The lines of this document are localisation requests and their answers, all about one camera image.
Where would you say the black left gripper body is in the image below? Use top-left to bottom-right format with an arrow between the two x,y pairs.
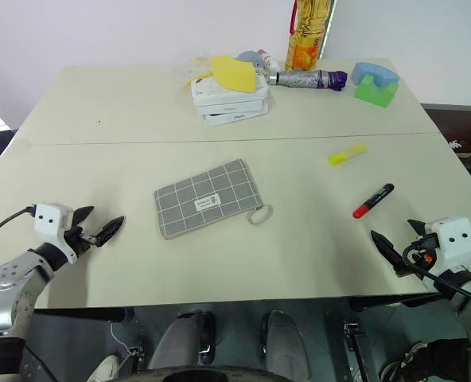
63,225 -> 99,258

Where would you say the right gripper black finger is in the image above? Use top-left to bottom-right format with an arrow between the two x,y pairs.
370,229 -> 407,279
407,218 -> 433,240

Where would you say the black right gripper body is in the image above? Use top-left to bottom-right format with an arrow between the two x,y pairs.
400,232 -> 441,279

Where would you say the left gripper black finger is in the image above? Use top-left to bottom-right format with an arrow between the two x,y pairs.
95,215 -> 126,248
71,205 -> 95,229

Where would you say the grey checkered pouch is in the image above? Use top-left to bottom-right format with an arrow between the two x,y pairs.
153,158 -> 275,241

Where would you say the black marker with red cap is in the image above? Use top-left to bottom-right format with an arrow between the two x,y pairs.
352,182 -> 395,220

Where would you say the yellow highlighter pen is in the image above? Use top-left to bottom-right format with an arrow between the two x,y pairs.
327,142 -> 370,167

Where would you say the white shoe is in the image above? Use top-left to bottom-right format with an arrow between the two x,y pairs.
85,353 -> 122,382

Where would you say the grey rounded robot leg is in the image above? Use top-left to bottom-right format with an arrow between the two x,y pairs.
146,311 -> 217,372
260,309 -> 313,382

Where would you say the green foam block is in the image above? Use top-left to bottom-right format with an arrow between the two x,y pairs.
353,75 -> 400,110

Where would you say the blue foam arch block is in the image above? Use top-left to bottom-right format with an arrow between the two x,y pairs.
350,60 -> 401,88

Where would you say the white box with blue print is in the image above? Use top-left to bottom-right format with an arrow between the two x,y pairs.
202,107 -> 270,129

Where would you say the white box with speckled lid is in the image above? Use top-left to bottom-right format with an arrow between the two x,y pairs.
190,73 -> 271,107

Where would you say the dark curved robot body rim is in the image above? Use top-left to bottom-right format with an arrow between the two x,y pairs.
115,364 -> 314,382

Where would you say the pale yellow straw brush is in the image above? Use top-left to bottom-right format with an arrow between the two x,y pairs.
183,53 -> 216,90

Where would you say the silver purple folded umbrella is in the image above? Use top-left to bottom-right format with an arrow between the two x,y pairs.
266,68 -> 348,93

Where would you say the yellow sponge cloth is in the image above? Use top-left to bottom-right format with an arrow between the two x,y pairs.
211,55 -> 258,94

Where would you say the yellow cooking oil bottle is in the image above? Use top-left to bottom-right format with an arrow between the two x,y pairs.
284,0 -> 337,73

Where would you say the grey plush toy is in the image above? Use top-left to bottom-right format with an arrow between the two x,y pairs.
235,49 -> 267,76

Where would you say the white bottle with pink cap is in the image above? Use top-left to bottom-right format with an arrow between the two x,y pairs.
257,48 -> 281,75

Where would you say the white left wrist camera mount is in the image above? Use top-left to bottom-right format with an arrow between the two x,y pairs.
33,202 -> 77,264

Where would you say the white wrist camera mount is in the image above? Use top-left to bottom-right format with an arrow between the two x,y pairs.
429,216 -> 471,276
33,202 -> 77,264

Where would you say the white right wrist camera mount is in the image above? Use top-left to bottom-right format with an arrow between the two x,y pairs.
429,216 -> 471,276

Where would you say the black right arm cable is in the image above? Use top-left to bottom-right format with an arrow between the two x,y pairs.
401,233 -> 471,310

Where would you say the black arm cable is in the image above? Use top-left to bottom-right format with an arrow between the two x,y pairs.
0,205 -> 38,252
401,233 -> 471,310

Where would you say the black table frame bar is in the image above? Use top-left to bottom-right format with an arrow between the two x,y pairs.
31,306 -> 136,324
348,292 -> 442,314

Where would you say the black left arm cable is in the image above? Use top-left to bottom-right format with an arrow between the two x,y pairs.
0,205 -> 38,252

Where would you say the black metal table bracket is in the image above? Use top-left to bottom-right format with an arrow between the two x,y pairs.
341,322 -> 381,382

